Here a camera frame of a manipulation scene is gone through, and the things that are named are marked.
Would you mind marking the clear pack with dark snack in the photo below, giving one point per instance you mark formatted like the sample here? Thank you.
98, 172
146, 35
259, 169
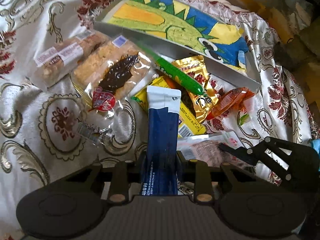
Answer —
105, 78

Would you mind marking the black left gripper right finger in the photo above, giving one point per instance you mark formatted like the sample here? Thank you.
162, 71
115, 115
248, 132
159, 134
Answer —
201, 175

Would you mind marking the rice cracker bar pack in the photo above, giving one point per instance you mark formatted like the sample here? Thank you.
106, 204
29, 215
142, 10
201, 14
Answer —
50, 66

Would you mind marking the orange red snack packet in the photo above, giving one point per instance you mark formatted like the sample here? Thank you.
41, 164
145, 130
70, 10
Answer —
233, 99

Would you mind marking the blue white snack stick pack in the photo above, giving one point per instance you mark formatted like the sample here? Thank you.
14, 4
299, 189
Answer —
159, 178

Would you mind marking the floral satin bedspread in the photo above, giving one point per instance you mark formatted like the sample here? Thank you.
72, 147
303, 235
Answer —
38, 145

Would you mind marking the wooden bed frame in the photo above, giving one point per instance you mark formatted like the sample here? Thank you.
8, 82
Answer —
297, 24

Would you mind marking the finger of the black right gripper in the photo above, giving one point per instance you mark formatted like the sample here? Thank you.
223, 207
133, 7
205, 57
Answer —
241, 153

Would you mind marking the yellow snack bar packet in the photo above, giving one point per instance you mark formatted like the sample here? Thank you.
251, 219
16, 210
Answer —
187, 124

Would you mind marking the grey tray with dinosaur drawing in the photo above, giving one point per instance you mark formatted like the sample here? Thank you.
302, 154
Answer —
178, 30

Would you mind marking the green sausage stick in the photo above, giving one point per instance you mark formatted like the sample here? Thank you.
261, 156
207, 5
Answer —
168, 69

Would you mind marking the white pink snack packet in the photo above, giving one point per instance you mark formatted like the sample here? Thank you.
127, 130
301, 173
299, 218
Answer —
205, 148

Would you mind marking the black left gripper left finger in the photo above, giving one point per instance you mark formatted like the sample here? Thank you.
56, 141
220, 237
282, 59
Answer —
121, 176

